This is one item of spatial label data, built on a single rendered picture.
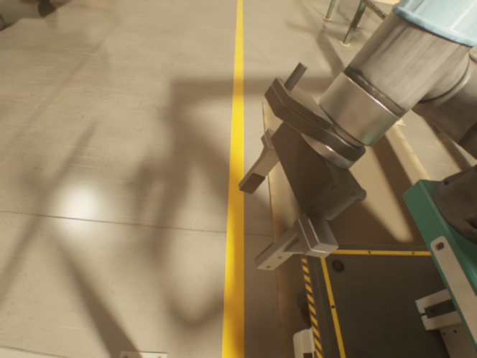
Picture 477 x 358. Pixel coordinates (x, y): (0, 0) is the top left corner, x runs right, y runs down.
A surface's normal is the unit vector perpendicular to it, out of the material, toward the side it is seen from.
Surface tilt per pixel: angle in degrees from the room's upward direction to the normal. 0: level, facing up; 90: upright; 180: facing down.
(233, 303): 0
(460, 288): 90
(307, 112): 74
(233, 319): 0
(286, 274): 0
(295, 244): 67
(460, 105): 81
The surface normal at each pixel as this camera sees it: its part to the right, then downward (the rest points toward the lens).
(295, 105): -0.17, 0.53
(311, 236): -0.84, -0.28
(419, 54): -0.35, 0.40
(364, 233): 0.16, -0.63
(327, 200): 0.17, 0.69
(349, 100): -0.66, 0.08
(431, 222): -0.99, -0.08
